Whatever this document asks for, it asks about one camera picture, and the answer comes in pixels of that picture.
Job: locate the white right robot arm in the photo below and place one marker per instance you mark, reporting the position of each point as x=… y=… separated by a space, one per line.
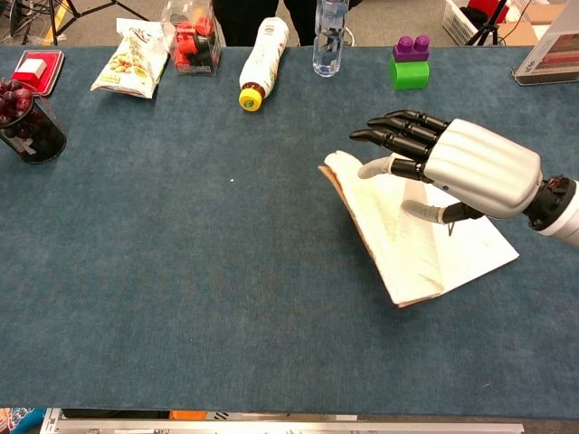
x=565 y=217

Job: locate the person in black trousers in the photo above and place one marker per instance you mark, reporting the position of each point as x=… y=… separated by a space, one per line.
x=244 y=22

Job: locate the purple toy building block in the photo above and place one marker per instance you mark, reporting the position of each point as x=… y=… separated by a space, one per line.
x=410 y=50

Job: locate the white peanut snack bag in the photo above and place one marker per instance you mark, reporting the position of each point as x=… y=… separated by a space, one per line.
x=131 y=63

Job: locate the black camera tripod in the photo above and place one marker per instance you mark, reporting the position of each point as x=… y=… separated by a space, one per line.
x=54 y=18

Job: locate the blue printed package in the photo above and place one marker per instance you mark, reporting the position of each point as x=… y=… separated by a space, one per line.
x=20 y=420

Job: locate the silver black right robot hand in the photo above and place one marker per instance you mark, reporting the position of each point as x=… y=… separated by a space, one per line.
x=484 y=167

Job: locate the brown kraft spiral notebook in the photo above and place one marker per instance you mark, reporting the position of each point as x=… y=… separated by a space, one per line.
x=407 y=257

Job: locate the small white red box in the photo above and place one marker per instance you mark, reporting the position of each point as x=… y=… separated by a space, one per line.
x=31 y=70

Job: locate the brown cardboard box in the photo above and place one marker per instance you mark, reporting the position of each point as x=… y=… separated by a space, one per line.
x=520 y=31

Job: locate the white bottle with yellow cap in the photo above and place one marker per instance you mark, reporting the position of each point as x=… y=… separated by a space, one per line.
x=264 y=54

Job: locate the clear plastic water bottle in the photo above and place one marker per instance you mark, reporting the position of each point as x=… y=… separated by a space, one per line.
x=329 y=45

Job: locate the green toy building block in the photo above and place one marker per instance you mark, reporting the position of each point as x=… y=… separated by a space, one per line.
x=408 y=74

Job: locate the dark red grape bunch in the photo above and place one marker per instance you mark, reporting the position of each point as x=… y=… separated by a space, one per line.
x=13 y=99

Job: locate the black light stand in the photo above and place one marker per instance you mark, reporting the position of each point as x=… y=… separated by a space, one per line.
x=486 y=27

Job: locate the blue felt table cloth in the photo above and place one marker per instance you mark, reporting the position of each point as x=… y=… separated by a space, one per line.
x=181 y=271

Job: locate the white plastic basket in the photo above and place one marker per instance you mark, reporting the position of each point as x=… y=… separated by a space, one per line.
x=454 y=20

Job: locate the aluminium profile rail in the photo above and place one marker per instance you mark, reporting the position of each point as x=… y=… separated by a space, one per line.
x=271 y=427

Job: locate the red plastic tray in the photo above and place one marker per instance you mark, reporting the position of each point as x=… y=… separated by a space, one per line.
x=53 y=72

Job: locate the black mesh cup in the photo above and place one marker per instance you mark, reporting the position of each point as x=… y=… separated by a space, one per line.
x=40 y=138

